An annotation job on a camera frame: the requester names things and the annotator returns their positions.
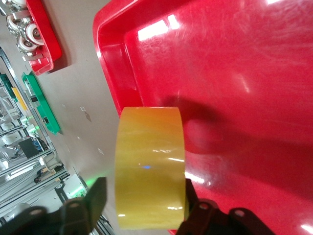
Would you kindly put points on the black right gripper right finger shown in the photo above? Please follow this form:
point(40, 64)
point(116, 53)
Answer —
point(205, 218)

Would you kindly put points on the red plastic tray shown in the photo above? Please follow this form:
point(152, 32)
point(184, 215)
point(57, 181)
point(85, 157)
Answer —
point(41, 66)
point(232, 73)

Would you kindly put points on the green plastic tray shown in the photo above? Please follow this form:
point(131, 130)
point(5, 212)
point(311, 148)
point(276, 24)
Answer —
point(49, 115)

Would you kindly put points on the yellow panel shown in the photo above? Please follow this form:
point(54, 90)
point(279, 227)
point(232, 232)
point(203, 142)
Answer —
point(19, 98)

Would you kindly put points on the yellow packing tape roll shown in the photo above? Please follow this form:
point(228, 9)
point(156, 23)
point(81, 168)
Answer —
point(149, 159)

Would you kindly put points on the black monitor screen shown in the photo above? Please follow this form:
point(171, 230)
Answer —
point(28, 147)

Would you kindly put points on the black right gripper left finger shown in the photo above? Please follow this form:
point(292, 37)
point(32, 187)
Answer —
point(95, 198)

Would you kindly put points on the clear tape mark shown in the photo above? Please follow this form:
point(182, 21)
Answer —
point(100, 151)

